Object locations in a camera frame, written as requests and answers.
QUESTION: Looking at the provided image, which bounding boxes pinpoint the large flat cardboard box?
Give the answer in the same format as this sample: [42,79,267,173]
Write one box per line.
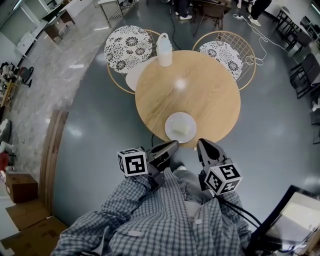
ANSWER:
[0,216,70,256]

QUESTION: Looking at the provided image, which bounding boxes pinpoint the person's left forearm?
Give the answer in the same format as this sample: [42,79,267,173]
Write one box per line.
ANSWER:
[99,172,166,221]

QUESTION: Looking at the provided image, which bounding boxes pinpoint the black chair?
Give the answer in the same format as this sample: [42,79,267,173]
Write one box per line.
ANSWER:
[289,53,320,100]

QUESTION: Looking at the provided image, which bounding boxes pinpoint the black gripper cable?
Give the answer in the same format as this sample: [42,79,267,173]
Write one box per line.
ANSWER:
[219,197,261,227]

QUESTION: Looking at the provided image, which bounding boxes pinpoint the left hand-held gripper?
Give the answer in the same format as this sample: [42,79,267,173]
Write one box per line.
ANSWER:
[117,140,180,192]

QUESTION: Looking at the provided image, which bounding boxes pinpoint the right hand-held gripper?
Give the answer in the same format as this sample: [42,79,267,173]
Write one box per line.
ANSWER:
[196,138,243,196]

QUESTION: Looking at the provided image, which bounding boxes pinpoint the brown desk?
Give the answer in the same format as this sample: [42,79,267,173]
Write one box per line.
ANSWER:
[41,0,76,45]

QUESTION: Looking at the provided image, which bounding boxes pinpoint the round wooden table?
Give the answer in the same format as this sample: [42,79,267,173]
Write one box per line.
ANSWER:
[134,49,242,149]

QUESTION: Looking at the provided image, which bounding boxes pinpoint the white cabinet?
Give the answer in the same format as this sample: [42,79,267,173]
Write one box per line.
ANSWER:
[14,32,38,60]

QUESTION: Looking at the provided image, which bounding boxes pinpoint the floral round chair cushion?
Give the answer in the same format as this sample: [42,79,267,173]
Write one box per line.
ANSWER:
[197,41,243,81]
[103,24,154,74]

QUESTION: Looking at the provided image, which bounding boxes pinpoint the metal rack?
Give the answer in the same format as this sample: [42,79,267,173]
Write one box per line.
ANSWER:
[98,0,138,28]

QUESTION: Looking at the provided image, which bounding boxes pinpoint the dark brown wicker chair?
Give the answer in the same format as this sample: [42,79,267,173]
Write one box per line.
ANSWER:
[192,0,233,32]

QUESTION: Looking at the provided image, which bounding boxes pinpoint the cluttered shelf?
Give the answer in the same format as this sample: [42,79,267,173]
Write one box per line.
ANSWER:
[0,62,21,111]

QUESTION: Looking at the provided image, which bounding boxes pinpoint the person's checked shirt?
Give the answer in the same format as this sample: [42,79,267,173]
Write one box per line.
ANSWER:
[51,169,252,256]

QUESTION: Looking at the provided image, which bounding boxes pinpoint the black framed monitor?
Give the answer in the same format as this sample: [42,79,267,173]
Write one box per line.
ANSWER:
[246,184,320,256]

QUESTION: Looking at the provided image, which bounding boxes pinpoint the white round seat cushion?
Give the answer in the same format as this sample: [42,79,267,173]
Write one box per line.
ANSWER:
[124,65,146,92]

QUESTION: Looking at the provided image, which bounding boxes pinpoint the white plastic water bottle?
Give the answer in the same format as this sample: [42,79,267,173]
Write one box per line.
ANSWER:
[156,32,174,68]

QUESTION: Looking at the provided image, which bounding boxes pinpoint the person's right forearm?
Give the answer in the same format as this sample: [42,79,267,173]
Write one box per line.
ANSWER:
[197,191,251,238]

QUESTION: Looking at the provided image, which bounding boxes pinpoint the person's light grey trousers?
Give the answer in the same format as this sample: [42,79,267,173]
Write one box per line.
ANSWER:
[172,169,213,213]

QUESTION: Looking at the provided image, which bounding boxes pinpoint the black bar stool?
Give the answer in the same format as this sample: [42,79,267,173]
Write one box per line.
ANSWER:
[274,7,315,51]

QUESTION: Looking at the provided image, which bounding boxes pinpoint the small brown cardboard box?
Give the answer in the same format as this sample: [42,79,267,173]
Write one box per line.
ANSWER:
[5,173,39,204]

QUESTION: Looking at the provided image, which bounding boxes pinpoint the gold wire chair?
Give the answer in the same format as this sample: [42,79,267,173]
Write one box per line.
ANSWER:
[106,28,166,95]
[191,30,257,91]

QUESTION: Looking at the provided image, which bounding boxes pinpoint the white extension cord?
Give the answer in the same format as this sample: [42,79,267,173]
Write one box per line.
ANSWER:
[232,13,266,67]

